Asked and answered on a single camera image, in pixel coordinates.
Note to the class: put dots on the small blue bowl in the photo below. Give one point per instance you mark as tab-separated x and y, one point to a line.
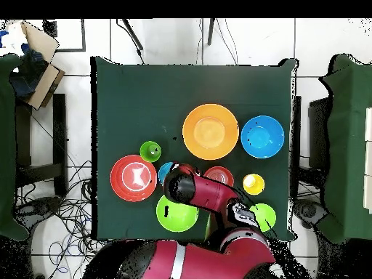
164	173

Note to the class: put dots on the green cup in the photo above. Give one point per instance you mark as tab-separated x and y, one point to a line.
148	154

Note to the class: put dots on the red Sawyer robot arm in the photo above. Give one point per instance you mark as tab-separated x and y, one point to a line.
209	191

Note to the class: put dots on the large orange bowl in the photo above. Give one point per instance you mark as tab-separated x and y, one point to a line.
210	132

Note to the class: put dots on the small red bowl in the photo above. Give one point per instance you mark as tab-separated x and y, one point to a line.
221	174

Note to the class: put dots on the large green bowl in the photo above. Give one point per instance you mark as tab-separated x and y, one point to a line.
177	218

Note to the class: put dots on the dark green table cloth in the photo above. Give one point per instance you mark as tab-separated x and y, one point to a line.
139	101

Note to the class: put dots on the wide red bowl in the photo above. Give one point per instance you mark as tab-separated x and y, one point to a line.
117	180

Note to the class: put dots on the yellow cup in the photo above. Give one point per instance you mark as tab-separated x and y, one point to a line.
255	186

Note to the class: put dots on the large blue bowl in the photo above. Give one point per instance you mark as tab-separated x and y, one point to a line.
262	136

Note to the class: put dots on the small green bowl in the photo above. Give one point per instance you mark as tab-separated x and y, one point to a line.
267	216

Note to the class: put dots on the black tripod leg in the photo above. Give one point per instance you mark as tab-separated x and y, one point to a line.
210	32
133	36

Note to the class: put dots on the cardboard box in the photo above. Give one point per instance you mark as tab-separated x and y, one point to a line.
43	84

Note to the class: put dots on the green cloth side table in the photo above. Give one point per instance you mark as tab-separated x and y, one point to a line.
7	145
345	145

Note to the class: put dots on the dark blue cloth bundle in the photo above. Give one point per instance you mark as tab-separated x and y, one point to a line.
27	78

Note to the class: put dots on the white box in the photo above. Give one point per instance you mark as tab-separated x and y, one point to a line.
369	159

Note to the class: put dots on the black stool frame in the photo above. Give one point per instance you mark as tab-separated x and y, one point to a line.
59	130

